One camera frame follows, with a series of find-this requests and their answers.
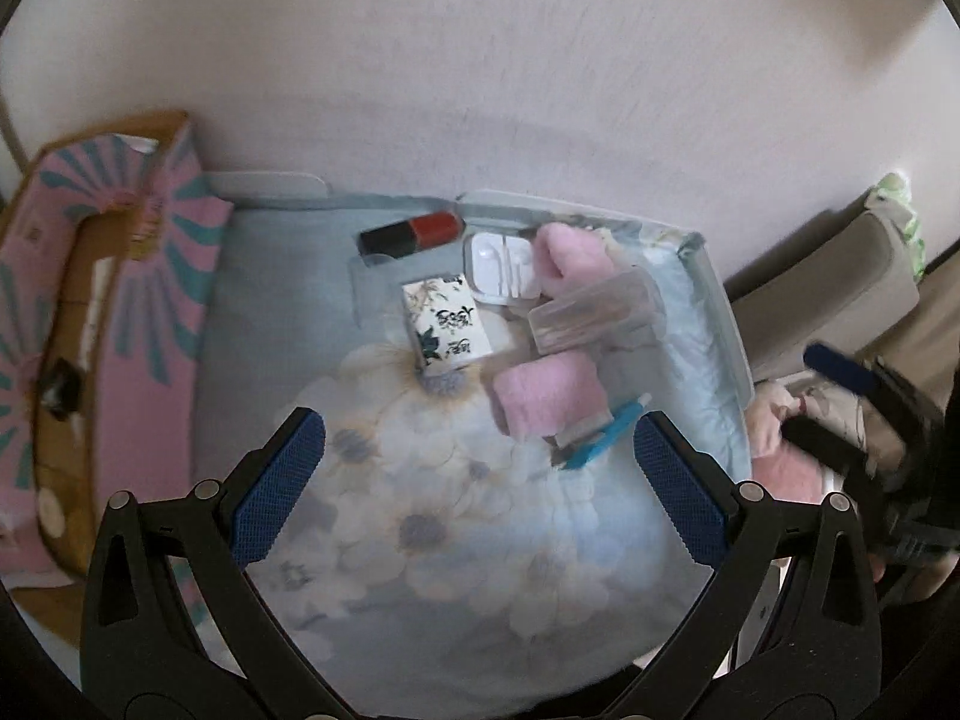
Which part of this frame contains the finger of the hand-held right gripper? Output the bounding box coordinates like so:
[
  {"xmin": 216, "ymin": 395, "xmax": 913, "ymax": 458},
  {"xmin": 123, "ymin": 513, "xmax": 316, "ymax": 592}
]
[
  {"xmin": 780, "ymin": 418, "xmax": 882, "ymax": 485},
  {"xmin": 802, "ymin": 343, "xmax": 890, "ymax": 400}
]

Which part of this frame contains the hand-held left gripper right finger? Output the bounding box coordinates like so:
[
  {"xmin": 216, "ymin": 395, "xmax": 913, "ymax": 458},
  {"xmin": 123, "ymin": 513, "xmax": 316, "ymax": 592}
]
[{"xmin": 600, "ymin": 411, "xmax": 882, "ymax": 720}]

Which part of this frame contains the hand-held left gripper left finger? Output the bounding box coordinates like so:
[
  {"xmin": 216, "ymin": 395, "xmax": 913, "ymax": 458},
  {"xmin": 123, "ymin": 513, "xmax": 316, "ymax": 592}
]
[{"xmin": 79, "ymin": 406, "xmax": 353, "ymax": 720}]

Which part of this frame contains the small blue plastic tool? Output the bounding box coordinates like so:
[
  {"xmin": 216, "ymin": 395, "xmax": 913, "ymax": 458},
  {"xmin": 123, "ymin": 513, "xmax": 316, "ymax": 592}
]
[{"xmin": 551, "ymin": 394, "xmax": 653, "ymax": 472}]

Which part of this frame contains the pink towel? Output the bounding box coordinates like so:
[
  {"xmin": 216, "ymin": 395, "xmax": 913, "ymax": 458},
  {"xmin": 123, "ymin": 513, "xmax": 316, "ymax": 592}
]
[
  {"xmin": 491, "ymin": 355, "xmax": 612, "ymax": 442},
  {"xmin": 531, "ymin": 223, "xmax": 623, "ymax": 301}
]

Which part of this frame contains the clear plastic box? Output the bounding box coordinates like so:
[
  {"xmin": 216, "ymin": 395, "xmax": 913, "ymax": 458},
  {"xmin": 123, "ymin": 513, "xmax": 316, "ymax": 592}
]
[{"xmin": 527, "ymin": 270, "xmax": 668, "ymax": 355}]

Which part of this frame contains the pink striped cardboard box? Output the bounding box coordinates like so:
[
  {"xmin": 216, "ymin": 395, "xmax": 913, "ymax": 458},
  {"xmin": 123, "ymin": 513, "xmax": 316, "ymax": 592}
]
[{"xmin": 0, "ymin": 111, "xmax": 235, "ymax": 616}]

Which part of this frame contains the floral printed card box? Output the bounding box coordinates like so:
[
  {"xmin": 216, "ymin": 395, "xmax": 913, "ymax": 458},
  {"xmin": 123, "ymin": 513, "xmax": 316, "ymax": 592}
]
[{"xmin": 402, "ymin": 275, "xmax": 494, "ymax": 380}]

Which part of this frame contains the white earphone case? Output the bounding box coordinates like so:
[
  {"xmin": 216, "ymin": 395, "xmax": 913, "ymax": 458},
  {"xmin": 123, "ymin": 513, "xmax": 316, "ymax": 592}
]
[{"xmin": 463, "ymin": 232, "xmax": 545, "ymax": 307}]

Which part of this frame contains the red and black lipstick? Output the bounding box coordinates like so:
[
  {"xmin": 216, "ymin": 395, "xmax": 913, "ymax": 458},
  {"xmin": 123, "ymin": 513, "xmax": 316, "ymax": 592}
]
[{"xmin": 358, "ymin": 211, "xmax": 466, "ymax": 260}]

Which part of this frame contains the pink printed cloth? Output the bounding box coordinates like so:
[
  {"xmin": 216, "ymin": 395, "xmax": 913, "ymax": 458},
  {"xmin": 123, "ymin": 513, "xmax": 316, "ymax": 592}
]
[{"xmin": 750, "ymin": 381, "xmax": 826, "ymax": 505}]

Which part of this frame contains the grey sofa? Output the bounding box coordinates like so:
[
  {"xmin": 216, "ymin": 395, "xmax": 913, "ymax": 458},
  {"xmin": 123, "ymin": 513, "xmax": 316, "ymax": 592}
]
[{"xmin": 724, "ymin": 206, "xmax": 946, "ymax": 391}]

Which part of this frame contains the green and white cloth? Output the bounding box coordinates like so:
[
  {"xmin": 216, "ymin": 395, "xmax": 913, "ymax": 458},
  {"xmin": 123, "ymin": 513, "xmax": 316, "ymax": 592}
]
[{"xmin": 866, "ymin": 172, "xmax": 929, "ymax": 278}]

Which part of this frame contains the small black object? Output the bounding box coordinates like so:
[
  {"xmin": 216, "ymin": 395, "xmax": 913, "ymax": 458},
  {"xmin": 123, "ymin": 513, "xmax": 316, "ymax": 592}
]
[{"xmin": 41, "ymin": 360, "xmax": 83, "ymax": 419}]

